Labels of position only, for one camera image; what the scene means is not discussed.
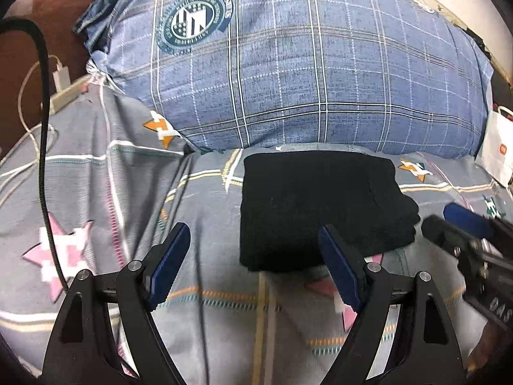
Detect blue plaid pillow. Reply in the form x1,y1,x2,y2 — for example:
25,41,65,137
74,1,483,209
85,0,495,160

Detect white paper bag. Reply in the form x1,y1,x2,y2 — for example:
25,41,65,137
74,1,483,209
475,104,513,189

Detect person's right hand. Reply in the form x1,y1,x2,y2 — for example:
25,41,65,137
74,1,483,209
466,320,509,374

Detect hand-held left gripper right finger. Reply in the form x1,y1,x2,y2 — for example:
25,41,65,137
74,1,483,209
318,225,468,385

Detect white power strip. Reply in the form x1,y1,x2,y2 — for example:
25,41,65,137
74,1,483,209
42,76,91,113

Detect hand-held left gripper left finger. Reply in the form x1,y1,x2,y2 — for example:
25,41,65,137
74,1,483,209
42,222,191,385

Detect black pants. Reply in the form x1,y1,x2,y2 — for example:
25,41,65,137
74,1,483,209
239,151,421,274

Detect blue denim cloth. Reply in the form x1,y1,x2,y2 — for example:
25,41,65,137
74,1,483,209
72,0,134,62

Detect brown headboard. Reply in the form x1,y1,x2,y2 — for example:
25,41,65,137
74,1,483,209
0,0,105,158

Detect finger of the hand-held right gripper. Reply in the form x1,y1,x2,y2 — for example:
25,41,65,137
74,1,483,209
420,214,487,258
443,202,513,242

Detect white charger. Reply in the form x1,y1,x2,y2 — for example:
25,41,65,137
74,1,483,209
50,62,72,93

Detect white charging cable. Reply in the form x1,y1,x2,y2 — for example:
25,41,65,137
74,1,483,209
0,60,62,194

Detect black braided cable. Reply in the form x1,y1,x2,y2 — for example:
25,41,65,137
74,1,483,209
0,18,71,296

